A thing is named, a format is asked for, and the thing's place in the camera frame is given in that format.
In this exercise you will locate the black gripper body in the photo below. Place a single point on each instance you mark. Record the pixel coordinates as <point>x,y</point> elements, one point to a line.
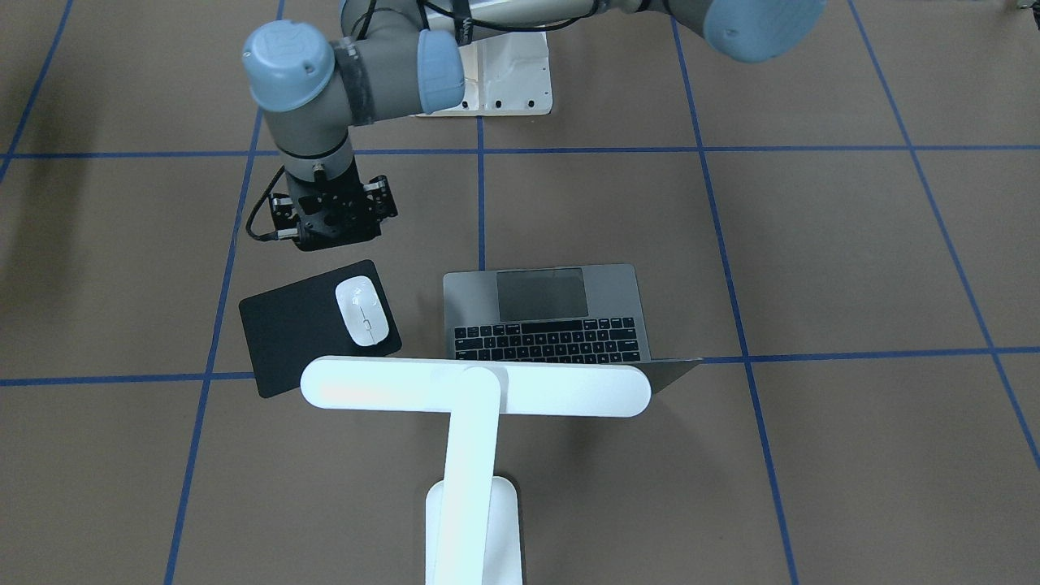
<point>385,199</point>

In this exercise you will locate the black mouse pad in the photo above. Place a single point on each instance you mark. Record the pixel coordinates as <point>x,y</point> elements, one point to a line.
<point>287,328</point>

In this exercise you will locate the white computer mouse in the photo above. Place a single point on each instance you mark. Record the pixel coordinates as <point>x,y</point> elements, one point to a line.
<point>362,311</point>

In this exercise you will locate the grey laptop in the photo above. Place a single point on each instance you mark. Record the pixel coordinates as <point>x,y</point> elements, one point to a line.
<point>590,314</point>

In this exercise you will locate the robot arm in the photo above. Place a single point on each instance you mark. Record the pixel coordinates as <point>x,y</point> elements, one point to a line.
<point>403,58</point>

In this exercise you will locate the white desk lamp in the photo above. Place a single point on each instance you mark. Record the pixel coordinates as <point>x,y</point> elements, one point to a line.
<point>472,534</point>

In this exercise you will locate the white camera pole with base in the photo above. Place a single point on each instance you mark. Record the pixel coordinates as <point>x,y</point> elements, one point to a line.
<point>507,75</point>

